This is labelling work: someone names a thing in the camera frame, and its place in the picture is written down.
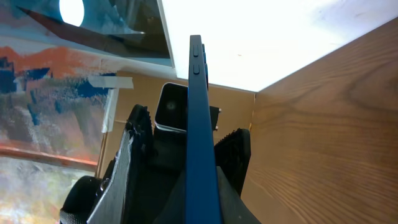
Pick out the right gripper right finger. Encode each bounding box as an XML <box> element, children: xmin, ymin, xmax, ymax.
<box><xmin>216</xmin><ymin>166</ymin><xmax>261</xmax><ymax>224</ymax></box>

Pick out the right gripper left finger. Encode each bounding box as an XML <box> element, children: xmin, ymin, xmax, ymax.
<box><xmin>153</xmin><ymin>170</ymin><xmax>186</xmax><ymax>224</ymax></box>

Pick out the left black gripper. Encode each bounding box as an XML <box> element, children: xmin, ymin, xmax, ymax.
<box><xmin>86</xmin><ymin>105</ymin><xmax>251</xmax><ymax>224</ymax></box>

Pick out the blue Samsung smartphone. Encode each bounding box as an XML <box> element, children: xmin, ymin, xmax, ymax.
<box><xmin>185</xmin><ymin>35</ymin><xmax>221</xmax><ymax>224</ymax></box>

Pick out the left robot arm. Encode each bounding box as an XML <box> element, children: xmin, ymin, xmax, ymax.
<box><xmin>60</xmin><ymin>105</ymin><xmax>257</xmax><ymax>223</ymax></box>

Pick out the colourful abstract wall painting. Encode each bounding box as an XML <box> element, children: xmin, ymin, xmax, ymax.
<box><xmin>1</xmin><ymin>0</ymin><xmax>174</xmax><ymax>170</ymax></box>

